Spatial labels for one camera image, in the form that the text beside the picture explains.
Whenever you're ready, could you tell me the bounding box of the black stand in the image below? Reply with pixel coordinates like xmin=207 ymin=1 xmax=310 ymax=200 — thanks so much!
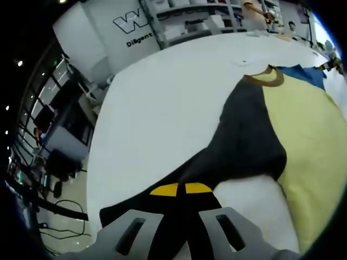
xmin=303 ymin=6 xmax=317 ymax=49

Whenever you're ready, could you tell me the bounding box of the black office chair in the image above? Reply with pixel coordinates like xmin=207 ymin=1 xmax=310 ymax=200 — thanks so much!
xmin=45 ymin=148 xmax=83 ymax=183

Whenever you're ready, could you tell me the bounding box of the black curved floor strip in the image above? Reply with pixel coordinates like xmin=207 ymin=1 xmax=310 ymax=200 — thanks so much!
xmin=25 ymin=193 xmax=89 ymax=222

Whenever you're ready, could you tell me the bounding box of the metal storage shelf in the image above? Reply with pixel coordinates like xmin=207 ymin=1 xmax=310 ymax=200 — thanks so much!
xmin=138 ymin=0 xmax=284 ymax=51

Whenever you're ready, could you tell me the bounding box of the yellow grey blue garment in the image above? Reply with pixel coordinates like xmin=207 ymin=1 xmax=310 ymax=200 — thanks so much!
xmin=99 ymin=64 xmax=347 ymax=257

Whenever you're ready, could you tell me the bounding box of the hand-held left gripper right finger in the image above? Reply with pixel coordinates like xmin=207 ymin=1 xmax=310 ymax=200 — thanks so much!
xmin=185 ymin=183 xmax=273 ymax=260

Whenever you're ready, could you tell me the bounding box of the row of white storage bins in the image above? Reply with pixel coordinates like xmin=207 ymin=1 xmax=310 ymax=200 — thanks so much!
xmin=151 ymin=0 xmax=226 ymax=9

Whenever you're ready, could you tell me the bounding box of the black floor cable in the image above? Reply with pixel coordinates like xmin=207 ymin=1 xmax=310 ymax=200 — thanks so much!
xmin=37 ymin=199 xmax=89 ymax=246

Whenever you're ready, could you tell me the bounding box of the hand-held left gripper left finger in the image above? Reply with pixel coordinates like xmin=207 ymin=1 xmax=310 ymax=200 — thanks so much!
xmin=96 ymin=183 xmax=179 ymax=260

